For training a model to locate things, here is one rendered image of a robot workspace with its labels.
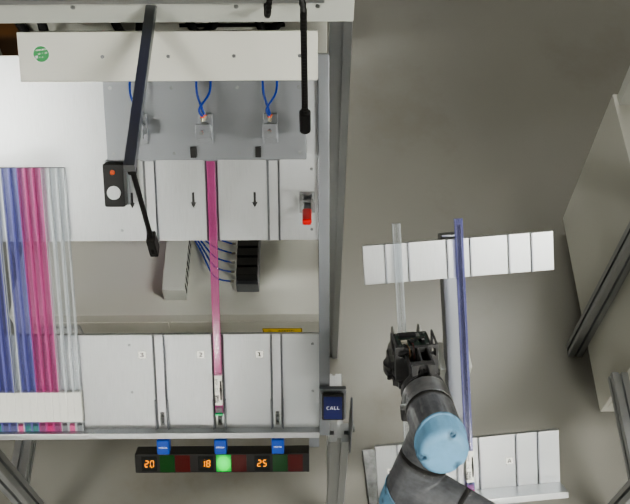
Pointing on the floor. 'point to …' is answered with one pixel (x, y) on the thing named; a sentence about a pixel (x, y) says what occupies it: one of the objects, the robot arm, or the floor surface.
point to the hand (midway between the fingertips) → (402, 342)
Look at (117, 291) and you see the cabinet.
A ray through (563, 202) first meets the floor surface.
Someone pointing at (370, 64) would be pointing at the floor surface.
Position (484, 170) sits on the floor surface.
